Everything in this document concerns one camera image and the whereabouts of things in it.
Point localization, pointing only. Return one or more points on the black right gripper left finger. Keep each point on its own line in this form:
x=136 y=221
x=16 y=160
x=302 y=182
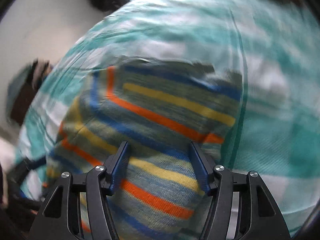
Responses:
x=60 y=214

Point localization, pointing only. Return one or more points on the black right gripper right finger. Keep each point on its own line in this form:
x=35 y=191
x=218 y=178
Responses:
x=259 y=216

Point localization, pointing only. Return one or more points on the striped knitted sweater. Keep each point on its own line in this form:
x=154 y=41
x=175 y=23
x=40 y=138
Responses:
x=159 y=108

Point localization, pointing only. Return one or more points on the clothes rack at left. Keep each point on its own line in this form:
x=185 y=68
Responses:
x=23 y=87

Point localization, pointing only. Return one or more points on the teal white checked bedspread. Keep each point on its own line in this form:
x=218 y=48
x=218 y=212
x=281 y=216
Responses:
x=274 y=47

